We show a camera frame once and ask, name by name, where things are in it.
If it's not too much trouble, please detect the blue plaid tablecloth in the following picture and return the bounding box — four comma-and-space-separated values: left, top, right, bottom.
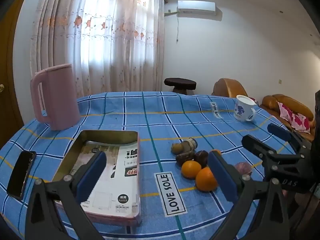
0, 91, 313, 240

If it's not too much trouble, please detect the sheer floral curtain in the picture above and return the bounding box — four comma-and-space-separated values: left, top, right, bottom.
30, 0, 165, 98

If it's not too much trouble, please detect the dark round stool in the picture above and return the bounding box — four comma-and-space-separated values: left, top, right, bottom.
164, 78, 197, 95

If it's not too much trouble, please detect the brown mushroom toy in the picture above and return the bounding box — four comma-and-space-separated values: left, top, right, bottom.
181, 137, 198, 153

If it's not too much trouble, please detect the pale purple round fruit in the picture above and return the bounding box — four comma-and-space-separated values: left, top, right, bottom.
234, 162, 253, 177

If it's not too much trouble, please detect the pink electric kettle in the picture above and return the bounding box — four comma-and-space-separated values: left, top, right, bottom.
30, 64, 81, 131

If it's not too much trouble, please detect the brown leather sofa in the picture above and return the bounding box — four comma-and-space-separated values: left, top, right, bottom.
260, 94, 316, 143

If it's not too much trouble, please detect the pink floral cushion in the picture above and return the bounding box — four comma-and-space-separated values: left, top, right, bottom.
277, 102, 310, 133

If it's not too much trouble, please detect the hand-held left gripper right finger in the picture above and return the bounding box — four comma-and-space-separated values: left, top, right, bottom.
208, 151, 290, 240

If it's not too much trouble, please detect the printed paper sheet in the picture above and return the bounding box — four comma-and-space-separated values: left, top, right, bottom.
70, 141, 139, 215

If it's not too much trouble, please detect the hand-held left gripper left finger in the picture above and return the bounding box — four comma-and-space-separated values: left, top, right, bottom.
25, 151, 108, 240

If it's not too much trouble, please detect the dark purple passion fruit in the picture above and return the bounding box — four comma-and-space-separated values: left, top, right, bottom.
194, 150, 209, 168

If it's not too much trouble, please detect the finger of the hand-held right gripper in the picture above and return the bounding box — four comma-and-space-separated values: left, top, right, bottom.
267, 124, 310, 147
241, 134, 304, 167

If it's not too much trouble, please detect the wooden door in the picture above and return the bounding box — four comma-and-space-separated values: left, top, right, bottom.
0, 0, 28, 143

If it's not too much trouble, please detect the rectangular metal tin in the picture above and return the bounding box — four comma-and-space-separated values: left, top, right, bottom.
51, 130, 142, 227

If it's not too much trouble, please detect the brown leather armchair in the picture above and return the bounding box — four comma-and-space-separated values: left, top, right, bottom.
212, 78, 248, 98

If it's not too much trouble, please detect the white air conditioner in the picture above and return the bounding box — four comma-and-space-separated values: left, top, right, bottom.
177, 0, 216, 15

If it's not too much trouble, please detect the white mug with blue print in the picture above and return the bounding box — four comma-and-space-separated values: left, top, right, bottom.
234, 95, 257, 122

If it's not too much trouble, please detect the black smartphone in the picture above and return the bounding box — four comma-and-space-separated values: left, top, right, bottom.
6, 151, 37, 200

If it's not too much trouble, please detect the brown kiwi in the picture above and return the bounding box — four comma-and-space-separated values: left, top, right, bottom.
171, 142, 184, 155

